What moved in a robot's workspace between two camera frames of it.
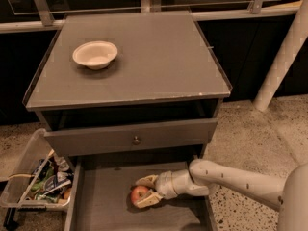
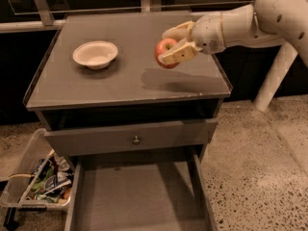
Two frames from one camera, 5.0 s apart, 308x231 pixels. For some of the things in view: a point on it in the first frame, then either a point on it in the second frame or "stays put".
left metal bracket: (41, 5) stays put
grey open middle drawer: (99, 196) stays put
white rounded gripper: (165, 185) -> (207, 33)
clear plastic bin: (41, 179) stays put
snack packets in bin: (55, 183) stays put
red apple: (138, 192) -> (162, 46)
